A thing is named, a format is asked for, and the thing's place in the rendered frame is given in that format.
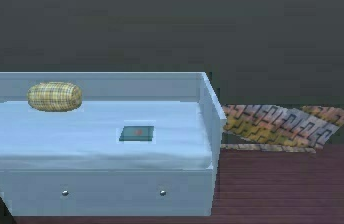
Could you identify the teal book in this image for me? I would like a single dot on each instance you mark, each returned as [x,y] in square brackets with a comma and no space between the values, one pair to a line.
[136,133]

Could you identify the pale blue bed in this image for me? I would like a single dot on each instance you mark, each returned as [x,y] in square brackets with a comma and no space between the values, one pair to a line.
[80,146]

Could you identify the patterned multicolour cloth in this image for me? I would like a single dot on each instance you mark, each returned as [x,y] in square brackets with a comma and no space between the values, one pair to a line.
[280,125]

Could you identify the yellow plaid pillow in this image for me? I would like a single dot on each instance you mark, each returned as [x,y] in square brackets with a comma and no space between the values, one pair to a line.
[54,96]

